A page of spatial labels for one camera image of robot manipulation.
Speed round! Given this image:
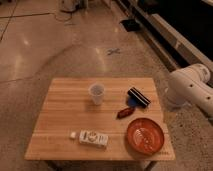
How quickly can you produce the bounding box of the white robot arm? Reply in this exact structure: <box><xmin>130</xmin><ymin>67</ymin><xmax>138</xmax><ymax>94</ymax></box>
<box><xmin>165</xmin><ymin>63</ymin><xmax>213</xmax><ymax>116</ymax></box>

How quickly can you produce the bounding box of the blue round object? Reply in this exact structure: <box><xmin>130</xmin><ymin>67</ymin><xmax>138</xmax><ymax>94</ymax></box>
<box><xmin>127</xmin><ymin>97</ymin><xmax>137</xmax><ymax>107</ymax></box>

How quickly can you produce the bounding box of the dark red snack wrapper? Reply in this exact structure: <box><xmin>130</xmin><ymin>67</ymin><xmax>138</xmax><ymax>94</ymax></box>
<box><xmin>117</xmin><ymin>107</ymin><xmax>135</xmax><ymax>119</ymax></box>

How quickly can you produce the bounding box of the wooden table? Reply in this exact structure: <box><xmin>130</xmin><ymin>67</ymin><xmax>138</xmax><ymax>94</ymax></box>
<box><xmin>25</xmin><ymin>78</ymin><xmax>175</xmax><ymax>161</ymax></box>

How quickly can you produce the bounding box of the white printed box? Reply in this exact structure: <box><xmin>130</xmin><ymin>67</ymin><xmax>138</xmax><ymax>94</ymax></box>
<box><xmin>79</xmin><ymin>130</ymin><xmax>109</xmax><ymax>148</ymax></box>

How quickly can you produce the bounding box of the small white cube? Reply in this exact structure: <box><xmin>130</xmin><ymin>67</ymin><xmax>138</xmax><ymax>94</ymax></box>
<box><xmin>69</xmin><ymin>132</ymin><xmax>77</xmax><ymax>139</ymax></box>

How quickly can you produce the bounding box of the orange round plate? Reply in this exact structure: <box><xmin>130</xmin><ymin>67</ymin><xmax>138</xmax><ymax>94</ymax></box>
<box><xmin>126</xmin><ymin>118</ymin><xmax>165</xmax><ymax>156</ymax></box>

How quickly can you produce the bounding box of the black floor plate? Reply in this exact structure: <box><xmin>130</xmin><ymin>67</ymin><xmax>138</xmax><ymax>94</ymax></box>
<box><xmin>120</xmin><ymin>19</ymin><xmax>140</xmax><ymax>32</ymax></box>

